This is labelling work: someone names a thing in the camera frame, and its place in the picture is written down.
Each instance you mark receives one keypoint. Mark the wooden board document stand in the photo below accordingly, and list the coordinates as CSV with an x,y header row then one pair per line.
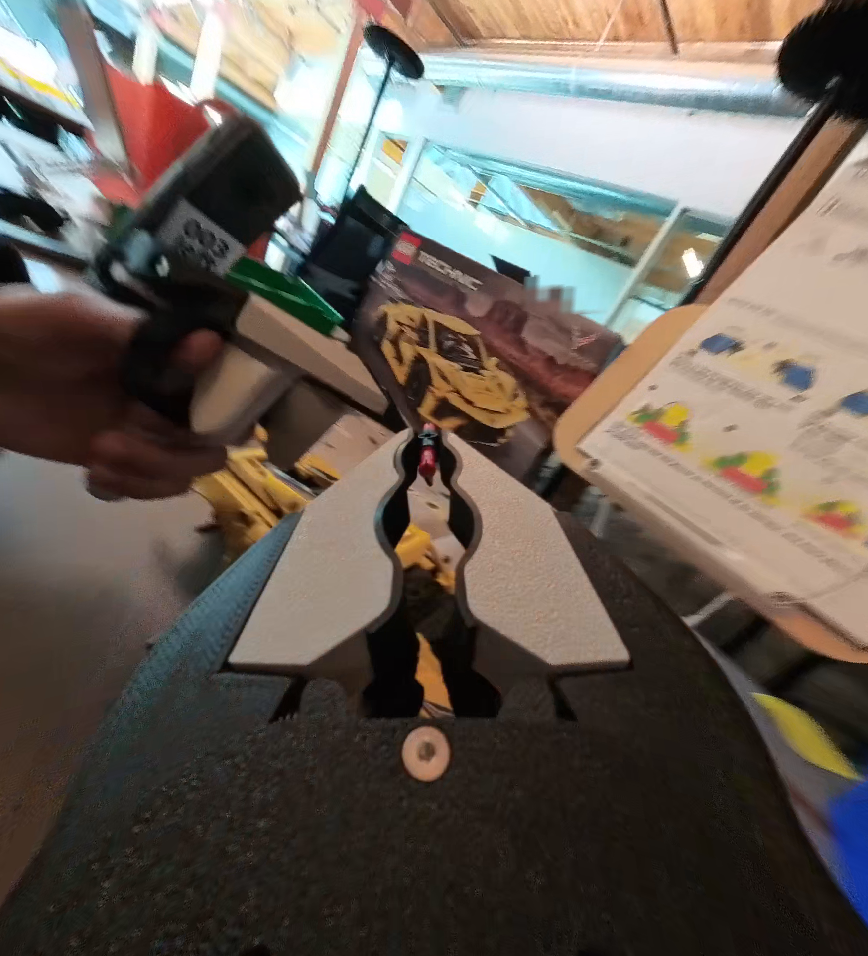
x,y
613,358

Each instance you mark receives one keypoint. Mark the black pole with round head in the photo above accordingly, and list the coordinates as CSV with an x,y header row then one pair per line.
x,y
393,52

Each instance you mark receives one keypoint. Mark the red brick pin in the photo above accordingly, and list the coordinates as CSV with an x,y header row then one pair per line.
x,y
428,463

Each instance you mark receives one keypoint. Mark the black tripod pole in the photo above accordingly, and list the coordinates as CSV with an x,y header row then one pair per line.
x,y
844,52

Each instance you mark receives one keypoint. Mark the yellow brick toy car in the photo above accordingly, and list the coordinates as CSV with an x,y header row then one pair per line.
x,y
254,493

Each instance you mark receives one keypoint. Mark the toy car box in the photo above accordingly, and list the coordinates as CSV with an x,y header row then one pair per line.
x,y
478,351

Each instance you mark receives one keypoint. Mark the red tote bag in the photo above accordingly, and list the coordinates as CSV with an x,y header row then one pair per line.
x,y
150,127

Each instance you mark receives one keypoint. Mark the silver ventilation duct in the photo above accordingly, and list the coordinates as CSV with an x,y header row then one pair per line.
x,y
613,82

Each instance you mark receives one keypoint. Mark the person's left hand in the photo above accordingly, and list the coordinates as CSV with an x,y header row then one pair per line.
x,y
38,373

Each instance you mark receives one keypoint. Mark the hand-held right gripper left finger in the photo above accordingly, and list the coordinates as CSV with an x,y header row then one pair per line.
x,y
322,590

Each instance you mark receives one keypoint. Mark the grey desk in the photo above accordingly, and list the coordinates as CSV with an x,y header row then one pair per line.
x,y
45,597

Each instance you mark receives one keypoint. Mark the green low storage bin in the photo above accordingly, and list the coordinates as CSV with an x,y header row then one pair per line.
x,y
284,291

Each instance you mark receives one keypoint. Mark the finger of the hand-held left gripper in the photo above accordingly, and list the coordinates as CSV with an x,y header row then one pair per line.
x,y
307,351

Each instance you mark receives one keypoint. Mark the printed instruction sheet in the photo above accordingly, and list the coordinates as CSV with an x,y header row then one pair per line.
x,y
777,418

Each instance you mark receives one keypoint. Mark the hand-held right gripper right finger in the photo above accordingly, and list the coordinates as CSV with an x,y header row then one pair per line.
x,y
546,590

